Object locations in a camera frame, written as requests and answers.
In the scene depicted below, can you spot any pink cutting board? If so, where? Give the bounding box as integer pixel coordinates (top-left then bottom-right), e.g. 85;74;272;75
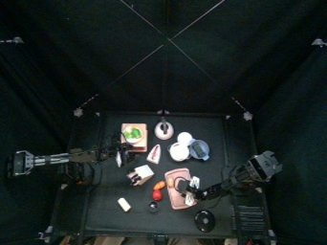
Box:
162;167;198;211

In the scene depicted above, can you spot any wooden tray board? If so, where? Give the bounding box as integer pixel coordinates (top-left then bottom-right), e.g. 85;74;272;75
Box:
120;122;148;153

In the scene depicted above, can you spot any silver frame clamp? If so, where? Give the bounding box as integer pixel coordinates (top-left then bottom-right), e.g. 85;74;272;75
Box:
0;35;25;45
311;37;327;48

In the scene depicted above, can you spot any thin diagonal brace wire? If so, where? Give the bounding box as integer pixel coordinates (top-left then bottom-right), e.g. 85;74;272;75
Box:
118;0;248;113
77;0;225;110

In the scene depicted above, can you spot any red white cake slice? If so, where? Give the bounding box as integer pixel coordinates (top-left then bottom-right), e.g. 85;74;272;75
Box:
145;144;162;166

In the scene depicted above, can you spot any brown cardboard box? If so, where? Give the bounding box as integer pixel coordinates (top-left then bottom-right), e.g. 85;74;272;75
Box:
58;234;150;245

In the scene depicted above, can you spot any orange toy starfruit piece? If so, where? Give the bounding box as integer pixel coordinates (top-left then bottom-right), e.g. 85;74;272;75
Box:
152;180;166;191

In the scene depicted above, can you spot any blue grey bowl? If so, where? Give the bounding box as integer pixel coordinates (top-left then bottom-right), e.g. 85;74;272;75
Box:
188;139;212;162

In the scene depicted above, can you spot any green toy lettuce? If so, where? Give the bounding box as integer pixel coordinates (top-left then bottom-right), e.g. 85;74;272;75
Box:
122;126;141;140

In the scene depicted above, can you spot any black round lid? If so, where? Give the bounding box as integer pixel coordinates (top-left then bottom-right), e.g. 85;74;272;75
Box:
193;209;216;234

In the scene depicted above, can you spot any white text label sticker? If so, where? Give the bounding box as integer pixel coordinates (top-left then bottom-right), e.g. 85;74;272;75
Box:
236;204;265;233

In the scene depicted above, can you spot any white toy pot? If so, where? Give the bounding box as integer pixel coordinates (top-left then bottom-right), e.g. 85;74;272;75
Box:
165;142;192;163

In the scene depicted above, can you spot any black white small object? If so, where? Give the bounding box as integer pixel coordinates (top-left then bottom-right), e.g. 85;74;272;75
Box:
125;164;156;187

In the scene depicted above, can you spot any white rectangular block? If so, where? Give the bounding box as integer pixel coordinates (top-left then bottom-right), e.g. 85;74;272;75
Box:
116;197;133;212

